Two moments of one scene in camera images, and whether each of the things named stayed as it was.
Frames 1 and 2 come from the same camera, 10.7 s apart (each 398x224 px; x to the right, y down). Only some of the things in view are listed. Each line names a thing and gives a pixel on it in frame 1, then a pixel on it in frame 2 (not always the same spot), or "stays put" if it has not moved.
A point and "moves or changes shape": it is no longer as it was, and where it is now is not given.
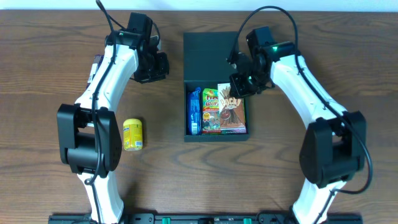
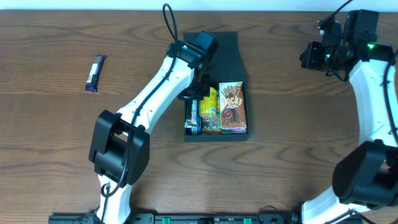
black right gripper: x=241 y=87 → x=310 y=55
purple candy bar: x=97 y=59 stays put
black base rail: x=202 y=218 stays put
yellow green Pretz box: x=234 y=131 stays put
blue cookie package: x=194 y=112 moves or changes shape
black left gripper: x=152 y=73 → x=194 y=94
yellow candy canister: x=132 y=132 moves or changes shape
